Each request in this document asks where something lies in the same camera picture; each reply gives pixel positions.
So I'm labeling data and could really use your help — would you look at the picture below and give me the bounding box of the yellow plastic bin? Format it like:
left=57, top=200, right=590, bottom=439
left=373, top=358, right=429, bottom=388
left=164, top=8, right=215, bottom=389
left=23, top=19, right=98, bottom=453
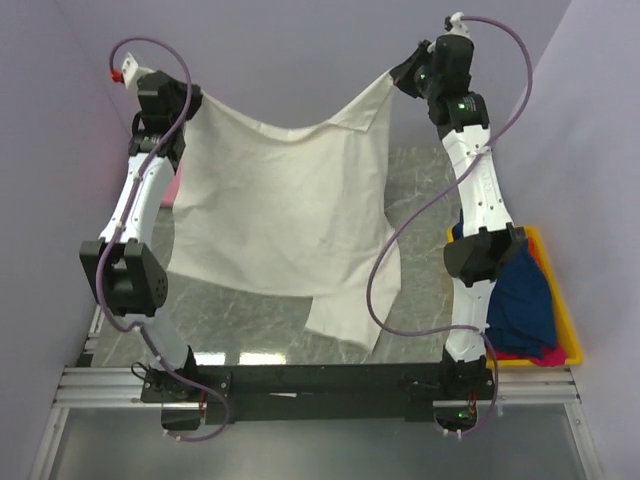
left=470, top=226, right=582, bottom=366

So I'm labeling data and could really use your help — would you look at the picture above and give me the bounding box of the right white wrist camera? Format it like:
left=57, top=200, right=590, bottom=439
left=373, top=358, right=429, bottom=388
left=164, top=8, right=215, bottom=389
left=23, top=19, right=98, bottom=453
left=444, top=12, right=470, bottom=38

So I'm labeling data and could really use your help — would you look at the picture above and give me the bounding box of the aluminium frame rail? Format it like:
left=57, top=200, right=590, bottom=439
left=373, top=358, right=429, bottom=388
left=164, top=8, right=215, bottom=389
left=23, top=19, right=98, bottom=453
left=52, top=307, right=142, bottom=409

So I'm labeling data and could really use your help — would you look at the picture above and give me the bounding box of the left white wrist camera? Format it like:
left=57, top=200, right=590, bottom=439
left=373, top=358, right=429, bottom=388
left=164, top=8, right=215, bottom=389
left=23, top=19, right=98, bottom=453
left=110, top=53, right=149, bottom=89

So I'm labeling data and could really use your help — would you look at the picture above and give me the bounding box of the black base bar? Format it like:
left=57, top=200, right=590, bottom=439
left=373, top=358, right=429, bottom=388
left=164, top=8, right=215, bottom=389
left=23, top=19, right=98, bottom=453
left=139, top=363, right=496, bottom=432

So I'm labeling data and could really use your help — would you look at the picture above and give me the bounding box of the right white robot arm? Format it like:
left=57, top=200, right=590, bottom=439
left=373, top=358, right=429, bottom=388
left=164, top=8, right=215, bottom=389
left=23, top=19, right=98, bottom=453
left=391, top=33, right=526, bottom=399

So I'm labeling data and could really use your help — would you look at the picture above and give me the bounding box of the white t shirt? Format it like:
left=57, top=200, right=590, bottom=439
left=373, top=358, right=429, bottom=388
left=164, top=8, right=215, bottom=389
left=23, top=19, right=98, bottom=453
left=169, top=74, right=401, bottom=350

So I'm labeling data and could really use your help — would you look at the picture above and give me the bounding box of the magenta t shirt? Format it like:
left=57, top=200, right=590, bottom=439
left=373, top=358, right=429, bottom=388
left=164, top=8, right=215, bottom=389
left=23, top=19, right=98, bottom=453
left=496, top=346, right=568, bottom=368

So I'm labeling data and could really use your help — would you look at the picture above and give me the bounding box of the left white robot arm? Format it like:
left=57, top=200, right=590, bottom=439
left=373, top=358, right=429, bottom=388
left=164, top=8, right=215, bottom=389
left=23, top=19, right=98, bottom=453
left=79, top=71, right=202, bottom=402

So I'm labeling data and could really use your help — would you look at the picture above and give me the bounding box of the orange t shirt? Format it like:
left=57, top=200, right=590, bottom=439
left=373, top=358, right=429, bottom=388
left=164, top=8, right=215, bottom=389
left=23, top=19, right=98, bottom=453
left=527, top=239, right=541, bottom=267

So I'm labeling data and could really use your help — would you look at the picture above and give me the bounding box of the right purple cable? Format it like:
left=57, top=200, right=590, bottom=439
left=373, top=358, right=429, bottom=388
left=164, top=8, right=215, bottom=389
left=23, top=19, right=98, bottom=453
left=366, top=14, right=535, bottom=439

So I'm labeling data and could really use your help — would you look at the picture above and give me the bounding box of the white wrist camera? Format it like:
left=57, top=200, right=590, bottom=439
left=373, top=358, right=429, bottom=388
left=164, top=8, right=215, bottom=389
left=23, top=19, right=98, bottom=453
left=110, top=53, right=149, bottom=89
left=444, top=12, right=470, bottom=38

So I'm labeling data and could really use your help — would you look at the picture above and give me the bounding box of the folded pink t shirt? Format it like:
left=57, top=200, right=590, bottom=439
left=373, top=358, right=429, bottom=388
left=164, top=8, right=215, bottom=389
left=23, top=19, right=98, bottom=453
left=161, top=176, right=180, bottom=208

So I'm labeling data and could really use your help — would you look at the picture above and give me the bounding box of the blue t shirt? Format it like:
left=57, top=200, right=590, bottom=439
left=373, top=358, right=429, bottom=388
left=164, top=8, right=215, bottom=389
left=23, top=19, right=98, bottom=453
left=445, top=239, right=557, bottom=362

